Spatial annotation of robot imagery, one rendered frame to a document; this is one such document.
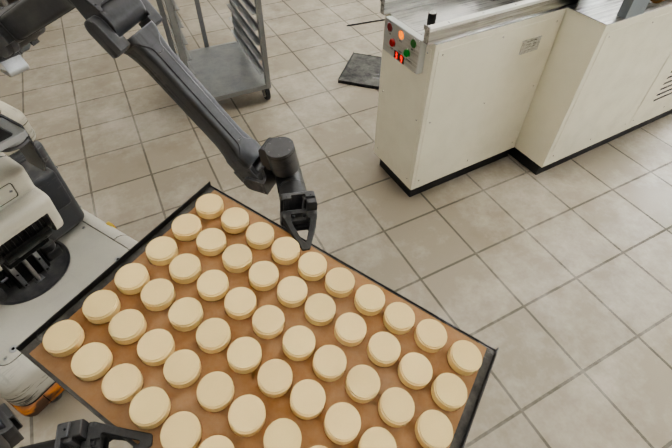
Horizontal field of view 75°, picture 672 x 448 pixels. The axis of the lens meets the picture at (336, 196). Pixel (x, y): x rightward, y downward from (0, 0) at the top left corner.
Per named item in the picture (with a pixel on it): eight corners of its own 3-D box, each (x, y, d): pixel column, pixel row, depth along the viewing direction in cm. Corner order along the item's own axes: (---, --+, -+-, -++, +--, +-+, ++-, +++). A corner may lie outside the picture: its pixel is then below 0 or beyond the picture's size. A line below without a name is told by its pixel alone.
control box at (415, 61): (389, 47, 187) (392, 14, 177) (423, 72, 172) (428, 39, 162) (381, 49, 186) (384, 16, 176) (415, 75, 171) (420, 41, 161)
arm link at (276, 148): (266, 160, 98) (245, 188, 93) (252, 121, 89) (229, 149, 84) (313, 173, 94) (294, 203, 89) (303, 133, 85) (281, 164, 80)
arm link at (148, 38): (123, -5, 79) (79, 27, 73) (136, -18, 75) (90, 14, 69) (272, 165, 100) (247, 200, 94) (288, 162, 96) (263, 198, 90)
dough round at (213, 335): (228, 319, 69) (227, 313, 68) (233, 349, 66) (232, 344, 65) (196, 326, 68) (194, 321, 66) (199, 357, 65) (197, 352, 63)
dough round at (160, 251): (141, 258, 75) (138, 252, 73) (161, 237, 78) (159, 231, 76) (165, 271, 74) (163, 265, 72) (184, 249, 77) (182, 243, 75)
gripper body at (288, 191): (313, 230, 89) (306, 203, 94) (316, 197, 81) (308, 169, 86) (281, 235, 87) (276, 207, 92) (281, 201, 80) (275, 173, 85)
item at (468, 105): (470, 126, 264) (513, -33, 200) (511, 159, 243) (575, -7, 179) (371, 163, 240) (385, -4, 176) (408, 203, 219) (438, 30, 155)
